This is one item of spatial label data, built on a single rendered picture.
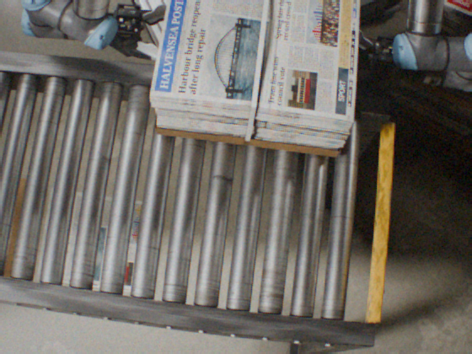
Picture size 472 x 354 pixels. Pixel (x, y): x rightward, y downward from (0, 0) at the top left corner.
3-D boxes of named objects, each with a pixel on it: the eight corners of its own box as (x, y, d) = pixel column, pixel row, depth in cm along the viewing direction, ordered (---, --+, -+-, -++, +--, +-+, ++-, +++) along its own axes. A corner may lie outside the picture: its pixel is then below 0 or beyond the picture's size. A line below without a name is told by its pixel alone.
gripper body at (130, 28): (137, 34, 154) (83, 30, 153) (140, 51, 162) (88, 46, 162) (143, 4, 156) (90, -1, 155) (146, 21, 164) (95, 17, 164)
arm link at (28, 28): (16, 25, 154) (25, 42, 162) (64, 29, 154) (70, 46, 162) (24, -6, 156) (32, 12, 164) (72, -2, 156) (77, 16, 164)
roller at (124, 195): (154, 89, 163) (152, 81, 158) (123, 302, 150) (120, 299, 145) (132, 87, 163) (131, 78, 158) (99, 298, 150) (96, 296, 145)
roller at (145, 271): (183, 92, 163) (183, 83, 158) (154, 306, 150) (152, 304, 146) (161, 90, 163) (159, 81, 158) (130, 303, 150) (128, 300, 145)
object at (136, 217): (164, 203, 232) (164, 202, 231) (152, 292, 225) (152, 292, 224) (52, 189, 232) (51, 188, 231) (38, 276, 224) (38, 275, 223)
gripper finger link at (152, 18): (184, 4, 158) (143, 17, 157) (185, 17, 163) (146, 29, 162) (179, -7, 158) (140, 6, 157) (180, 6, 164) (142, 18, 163)
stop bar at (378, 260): (394, 125, 157) (396, 121, 156) (379, 325, 146) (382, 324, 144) (380, 122, 157) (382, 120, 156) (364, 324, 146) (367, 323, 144)
